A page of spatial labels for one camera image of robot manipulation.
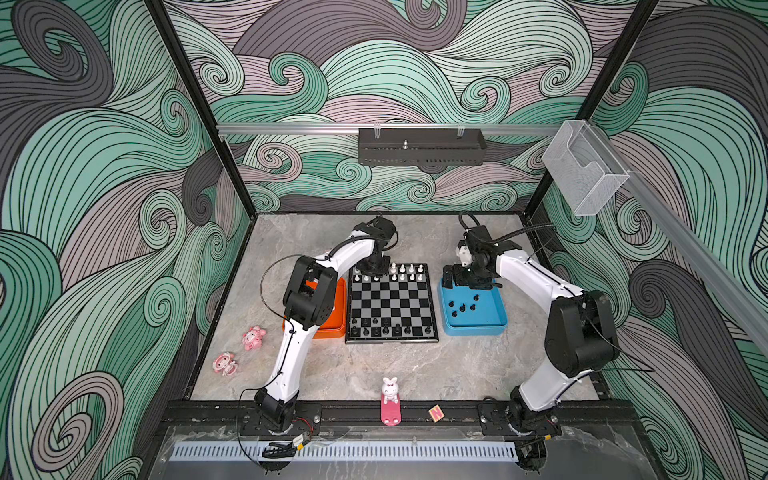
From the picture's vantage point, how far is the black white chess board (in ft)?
2.88

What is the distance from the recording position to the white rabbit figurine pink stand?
0.72m

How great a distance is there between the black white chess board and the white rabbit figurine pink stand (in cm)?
15

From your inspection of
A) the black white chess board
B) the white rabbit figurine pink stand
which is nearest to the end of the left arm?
the black white chess board
